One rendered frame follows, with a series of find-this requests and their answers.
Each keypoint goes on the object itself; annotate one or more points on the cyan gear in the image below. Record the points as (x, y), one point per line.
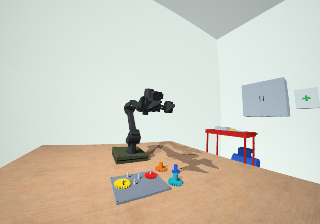
(175, 181)

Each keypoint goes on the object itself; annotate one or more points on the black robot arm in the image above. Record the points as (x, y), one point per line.
(134, 136)

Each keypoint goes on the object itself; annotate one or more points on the orange gear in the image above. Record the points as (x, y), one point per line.
(161, 167)

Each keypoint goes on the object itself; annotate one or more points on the yellow gear with black stripe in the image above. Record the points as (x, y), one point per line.
(122, 185)

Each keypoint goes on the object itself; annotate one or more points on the red gear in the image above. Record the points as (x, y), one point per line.
(152, 176)

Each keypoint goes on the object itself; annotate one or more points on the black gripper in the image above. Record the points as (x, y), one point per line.
(150, 105)

